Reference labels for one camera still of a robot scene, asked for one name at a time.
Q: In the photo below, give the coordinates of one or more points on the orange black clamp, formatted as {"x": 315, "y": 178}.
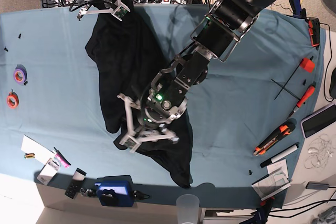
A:
{"x": 314, "y": 31}

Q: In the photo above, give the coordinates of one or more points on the small yellow battery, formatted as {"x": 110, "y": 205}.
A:
{"x": 29, "y": 155}

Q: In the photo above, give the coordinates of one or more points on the teal table cloth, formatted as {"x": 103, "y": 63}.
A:
{"x": 231, "y": 112}

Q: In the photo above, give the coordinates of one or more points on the black t-shirt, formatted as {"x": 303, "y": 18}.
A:
{"x": 128, "y": 57}

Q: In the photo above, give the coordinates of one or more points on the pink marker pen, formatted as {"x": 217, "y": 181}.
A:
{"x": 61, "y": 159}

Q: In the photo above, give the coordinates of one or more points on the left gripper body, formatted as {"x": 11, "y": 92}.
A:
{"x": 141, "y": 130}

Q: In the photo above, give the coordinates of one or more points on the red tape roll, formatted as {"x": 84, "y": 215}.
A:
{"x": 12, "y": 100}

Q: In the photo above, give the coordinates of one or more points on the smartphone with purple case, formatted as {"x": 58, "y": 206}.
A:
{"x": 318, "y": 121}

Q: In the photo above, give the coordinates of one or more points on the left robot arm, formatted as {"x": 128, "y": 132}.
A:
{"x": 164, "y": 100}

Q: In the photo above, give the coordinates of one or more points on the purple tape roll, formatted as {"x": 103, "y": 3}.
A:
{"x": 20, "y": 75}

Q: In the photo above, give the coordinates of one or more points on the black remote control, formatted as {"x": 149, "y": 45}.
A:
{"x": 76, "y": 183}

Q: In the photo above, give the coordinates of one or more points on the orange screwdriver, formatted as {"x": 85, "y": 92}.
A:
{"x": 308, "y": 93}

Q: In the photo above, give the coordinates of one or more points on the black white marker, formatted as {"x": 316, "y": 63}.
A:
{"x": 280, "y": 155}

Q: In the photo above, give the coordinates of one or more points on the blue box device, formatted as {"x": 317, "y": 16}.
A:
{"x": 114, "y": 192}

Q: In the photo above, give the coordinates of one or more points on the orange utility knife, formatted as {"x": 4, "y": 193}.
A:
{"x": 277, "y": 135}

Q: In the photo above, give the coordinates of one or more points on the white paper card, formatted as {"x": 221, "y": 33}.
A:
{"x": 41, "y": 153}

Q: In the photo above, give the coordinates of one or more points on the translucent plastic cup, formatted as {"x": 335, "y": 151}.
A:
{"x": 187, "y": 209}

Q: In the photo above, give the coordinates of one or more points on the orange block tool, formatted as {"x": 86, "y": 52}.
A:
{"x": 307, "y": 64}

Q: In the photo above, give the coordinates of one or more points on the clear plastic package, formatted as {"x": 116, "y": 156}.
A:
{"x": 47, "y": 173}

